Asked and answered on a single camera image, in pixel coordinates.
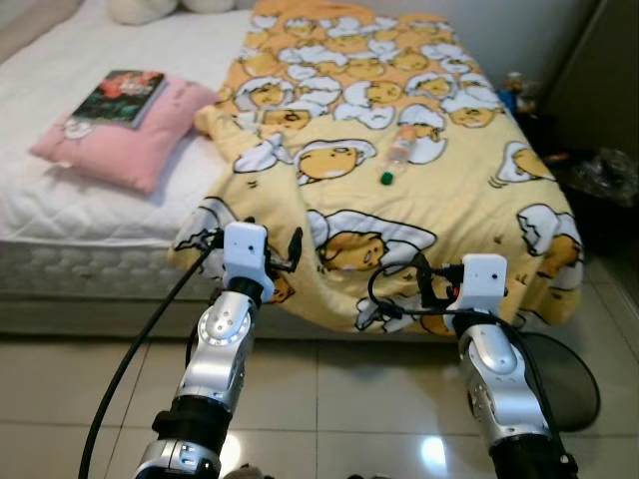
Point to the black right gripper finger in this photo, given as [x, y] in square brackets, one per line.
[422, 274]

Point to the clear bottle green cap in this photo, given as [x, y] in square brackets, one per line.
[399, 150]

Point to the dark cover book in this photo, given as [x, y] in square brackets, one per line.
[120, 98]

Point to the white quilted mattress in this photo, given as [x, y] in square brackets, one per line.
[100, 205]

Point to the dark nightstand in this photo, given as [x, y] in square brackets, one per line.
[599, 225]

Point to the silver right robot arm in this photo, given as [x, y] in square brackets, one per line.
[499, 379]

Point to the cream plush toy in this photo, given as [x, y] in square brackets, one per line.
[140, 8]

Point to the yellow cartoon egg blanket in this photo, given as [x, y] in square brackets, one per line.
[439, 190]

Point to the pink pillow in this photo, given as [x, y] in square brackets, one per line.
[130, 152]

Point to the grey bed base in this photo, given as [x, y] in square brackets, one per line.
[90, 314]

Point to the dark wardrobe panel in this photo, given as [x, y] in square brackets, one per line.
[594, 70]

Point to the dark round fan base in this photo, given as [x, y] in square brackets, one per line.
[564, 384]

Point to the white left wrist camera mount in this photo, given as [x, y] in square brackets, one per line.
[245, 249]

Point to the grey crumpled bag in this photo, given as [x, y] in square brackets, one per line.
[599, 178]

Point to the small blue bottle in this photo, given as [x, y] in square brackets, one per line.
[515, 95]

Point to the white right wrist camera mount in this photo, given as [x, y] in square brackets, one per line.
[482, 281]

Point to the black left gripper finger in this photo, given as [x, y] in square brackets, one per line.
[296, 244]

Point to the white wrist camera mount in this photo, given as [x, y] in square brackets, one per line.
[482, 281]
[245, 249]

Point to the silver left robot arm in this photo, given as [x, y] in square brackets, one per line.
[215, 349]

